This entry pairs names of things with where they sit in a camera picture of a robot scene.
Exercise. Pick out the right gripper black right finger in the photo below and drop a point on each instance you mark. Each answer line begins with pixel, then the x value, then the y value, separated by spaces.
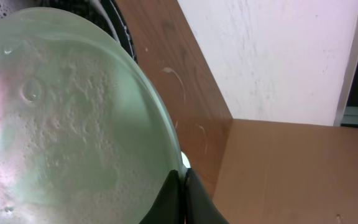
pixel 200 209

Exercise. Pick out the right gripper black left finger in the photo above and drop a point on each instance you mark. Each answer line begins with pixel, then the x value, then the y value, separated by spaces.
pixel 168 205

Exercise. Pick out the mint plate with red stain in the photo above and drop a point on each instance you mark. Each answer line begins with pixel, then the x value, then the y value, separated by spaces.
pixel 84 135

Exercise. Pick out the round black metal tray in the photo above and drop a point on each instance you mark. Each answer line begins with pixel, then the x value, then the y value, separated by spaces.
pixel 103 13

